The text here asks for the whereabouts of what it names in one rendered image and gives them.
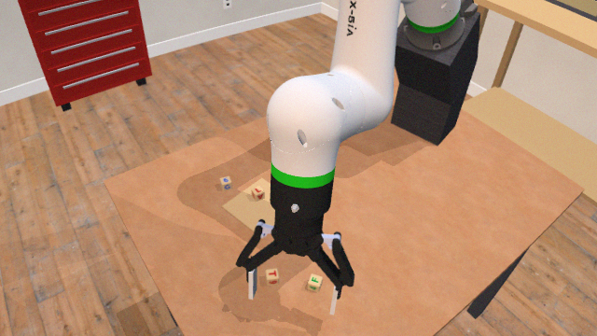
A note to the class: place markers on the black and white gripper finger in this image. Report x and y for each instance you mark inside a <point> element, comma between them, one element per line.
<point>342,276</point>
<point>251,264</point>

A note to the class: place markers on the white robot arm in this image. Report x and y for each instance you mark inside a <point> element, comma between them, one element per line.
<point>308,117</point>

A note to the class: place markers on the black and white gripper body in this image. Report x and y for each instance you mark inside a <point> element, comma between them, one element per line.
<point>298,228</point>

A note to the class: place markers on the tan square mat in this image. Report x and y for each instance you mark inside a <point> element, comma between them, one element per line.
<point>247,210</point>

